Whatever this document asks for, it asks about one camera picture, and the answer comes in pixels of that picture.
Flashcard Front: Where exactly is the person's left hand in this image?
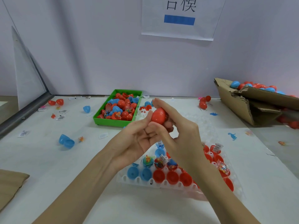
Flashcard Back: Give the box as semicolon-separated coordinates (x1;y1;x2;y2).
105;120;174;175

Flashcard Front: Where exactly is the person's right hand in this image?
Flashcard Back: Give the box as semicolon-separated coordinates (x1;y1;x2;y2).
150;98;210;184

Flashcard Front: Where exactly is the small capsule cluster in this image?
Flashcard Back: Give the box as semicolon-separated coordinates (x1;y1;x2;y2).
140;101;155;111

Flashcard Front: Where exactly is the cardboard box of capsules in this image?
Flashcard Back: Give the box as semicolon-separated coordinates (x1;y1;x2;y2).
214;78;299;126

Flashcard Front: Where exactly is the blue egg shell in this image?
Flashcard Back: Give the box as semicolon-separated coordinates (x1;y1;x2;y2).
58;134;75;149

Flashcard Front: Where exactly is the pile of finished eggs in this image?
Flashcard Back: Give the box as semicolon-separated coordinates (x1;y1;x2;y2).
230;81;299;98

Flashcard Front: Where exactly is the person's left forearm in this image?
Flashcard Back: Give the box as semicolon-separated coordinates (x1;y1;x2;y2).
33;149;128;224

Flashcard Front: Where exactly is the person's right forearm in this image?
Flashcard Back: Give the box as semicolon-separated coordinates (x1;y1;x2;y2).
189;161;260;224

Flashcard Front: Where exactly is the green plastic tray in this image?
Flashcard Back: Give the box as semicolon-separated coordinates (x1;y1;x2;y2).
93;89;143;127

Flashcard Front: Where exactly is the clear plastic egg tray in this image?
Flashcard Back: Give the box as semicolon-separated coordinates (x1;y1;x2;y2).
117;112;244;201

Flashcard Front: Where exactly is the clear triangular panel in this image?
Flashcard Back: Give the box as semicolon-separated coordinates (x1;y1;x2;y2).
12;26;47;110

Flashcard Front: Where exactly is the white paper sign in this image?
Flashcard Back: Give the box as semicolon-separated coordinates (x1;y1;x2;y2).
141;0;227;41

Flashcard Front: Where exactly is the flat brown cardboard sheet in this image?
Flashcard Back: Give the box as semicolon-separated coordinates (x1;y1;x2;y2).
0;169;30;212

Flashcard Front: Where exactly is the grey metal rail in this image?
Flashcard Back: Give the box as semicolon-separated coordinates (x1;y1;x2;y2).
0;92;53;137

